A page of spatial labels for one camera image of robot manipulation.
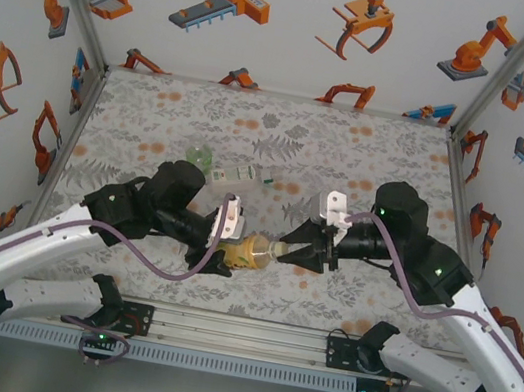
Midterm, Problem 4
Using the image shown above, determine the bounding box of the pale yellow bottle cap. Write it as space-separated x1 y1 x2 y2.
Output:
274 242 296 262

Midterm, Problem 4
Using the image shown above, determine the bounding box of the yellow tea plastic bottle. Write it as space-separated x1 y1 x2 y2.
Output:
217 229 286 277

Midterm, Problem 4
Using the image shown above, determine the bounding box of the small green clear bottle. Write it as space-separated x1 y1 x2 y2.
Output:
183 140 217 174

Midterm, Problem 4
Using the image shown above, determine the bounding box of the clear bottle white green label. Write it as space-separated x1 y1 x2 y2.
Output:
203 156 279 207

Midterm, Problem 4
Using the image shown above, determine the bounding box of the floral printed table mat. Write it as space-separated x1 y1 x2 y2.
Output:
18 56 502 357

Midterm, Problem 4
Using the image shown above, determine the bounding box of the aluminium side rail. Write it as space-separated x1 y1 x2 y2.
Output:
25 57 113 236
422 126 505 291

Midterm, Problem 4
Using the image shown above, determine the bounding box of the aluminium table edge rail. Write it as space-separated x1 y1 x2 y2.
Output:
36 279 424 390

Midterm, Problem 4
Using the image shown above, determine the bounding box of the grey slotted cable duct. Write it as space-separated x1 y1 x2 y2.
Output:
0 315 361 392

